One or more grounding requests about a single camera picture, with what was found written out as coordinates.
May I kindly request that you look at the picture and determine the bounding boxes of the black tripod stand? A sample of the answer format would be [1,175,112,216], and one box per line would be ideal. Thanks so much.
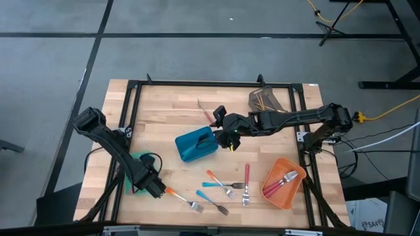
[315,0,349,47]

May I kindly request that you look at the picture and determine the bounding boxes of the white floor cable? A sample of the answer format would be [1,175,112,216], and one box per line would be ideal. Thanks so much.
[341,121,420,155]

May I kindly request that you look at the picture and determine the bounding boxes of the teal plastic bin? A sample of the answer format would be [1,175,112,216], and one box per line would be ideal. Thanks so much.
[123,150,159,198]

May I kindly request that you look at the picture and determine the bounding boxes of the black desk frame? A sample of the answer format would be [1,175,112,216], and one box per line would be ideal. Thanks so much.
[329,0,420,90]

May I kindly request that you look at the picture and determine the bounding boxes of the orange plastic bin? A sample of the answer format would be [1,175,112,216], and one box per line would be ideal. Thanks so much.
[261,157,308,211]

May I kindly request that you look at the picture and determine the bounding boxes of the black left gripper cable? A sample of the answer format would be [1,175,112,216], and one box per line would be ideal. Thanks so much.
[139,151,164,176]

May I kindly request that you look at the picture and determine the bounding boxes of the silver corner bracket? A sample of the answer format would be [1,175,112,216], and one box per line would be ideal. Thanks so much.
[102,225,141,236]
[284,229,324,236]

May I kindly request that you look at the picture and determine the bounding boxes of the black floor cable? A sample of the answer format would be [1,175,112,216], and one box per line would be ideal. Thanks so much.
[347,149,420,154]

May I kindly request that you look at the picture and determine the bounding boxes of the dark floor stand foot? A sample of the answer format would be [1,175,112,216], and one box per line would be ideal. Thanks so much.
[0,139,26,153]

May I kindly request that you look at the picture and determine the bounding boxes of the blue plastic bin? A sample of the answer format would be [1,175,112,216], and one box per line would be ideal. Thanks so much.
[174,125,220,163]

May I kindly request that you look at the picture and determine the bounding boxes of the orange-handled silver fork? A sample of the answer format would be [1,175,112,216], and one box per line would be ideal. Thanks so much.
[205,169,236,199]
[163,186,205,214]

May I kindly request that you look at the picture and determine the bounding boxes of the yellow extension cable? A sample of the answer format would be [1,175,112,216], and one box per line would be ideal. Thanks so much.
[306,0,365,23]
[353,94,420,123]

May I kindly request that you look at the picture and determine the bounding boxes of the white printed cardboard box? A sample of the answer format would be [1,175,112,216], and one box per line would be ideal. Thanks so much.
[346,198,390,234]

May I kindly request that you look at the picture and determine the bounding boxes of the black aluminium table frame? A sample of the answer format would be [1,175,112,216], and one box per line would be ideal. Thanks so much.
[73,73,350,236]

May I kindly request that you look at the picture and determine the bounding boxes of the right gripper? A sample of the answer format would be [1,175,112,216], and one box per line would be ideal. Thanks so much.
[209,105,252,152]

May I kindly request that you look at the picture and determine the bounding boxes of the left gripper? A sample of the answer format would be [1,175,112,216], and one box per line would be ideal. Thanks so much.
[134,162,167,199]

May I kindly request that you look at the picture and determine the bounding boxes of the translucent gray plastic bin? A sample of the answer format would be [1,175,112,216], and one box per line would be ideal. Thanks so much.
[247,85,287,114]

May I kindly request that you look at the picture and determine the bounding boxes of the pink-handled silver fork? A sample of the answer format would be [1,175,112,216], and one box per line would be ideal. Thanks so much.
[197,98,217,127]
[262,169,299,195]
[241,163,251,208]
[264,173,298,199]

